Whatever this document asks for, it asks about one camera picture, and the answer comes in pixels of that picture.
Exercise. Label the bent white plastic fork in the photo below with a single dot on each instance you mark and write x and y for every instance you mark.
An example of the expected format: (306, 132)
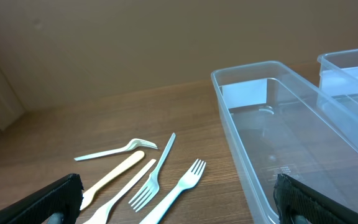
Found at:
(133, 143)

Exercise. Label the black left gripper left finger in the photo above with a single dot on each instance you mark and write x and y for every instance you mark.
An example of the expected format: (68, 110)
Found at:
(58, 202)

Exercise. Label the yellow plastic fork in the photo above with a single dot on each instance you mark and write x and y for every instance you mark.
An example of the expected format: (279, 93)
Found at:
(89, 194)

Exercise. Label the thick white plastic fork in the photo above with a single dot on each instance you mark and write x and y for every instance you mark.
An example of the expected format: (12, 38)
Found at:
(187, 181)

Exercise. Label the left clear plastic container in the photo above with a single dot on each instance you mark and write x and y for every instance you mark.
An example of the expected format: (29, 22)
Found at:
(276, 122)

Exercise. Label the right clear plastic container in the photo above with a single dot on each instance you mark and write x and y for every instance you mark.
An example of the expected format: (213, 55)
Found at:
(339, 77)

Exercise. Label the translucent slim plastic fork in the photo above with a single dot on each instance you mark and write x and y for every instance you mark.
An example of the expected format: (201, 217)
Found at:
(151, 187)

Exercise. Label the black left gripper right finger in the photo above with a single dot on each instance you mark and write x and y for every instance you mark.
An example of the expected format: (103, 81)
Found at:
(298, 203)

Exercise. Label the clear plastic container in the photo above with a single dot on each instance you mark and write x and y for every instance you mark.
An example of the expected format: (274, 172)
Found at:
(339, 77)
(276, 122)

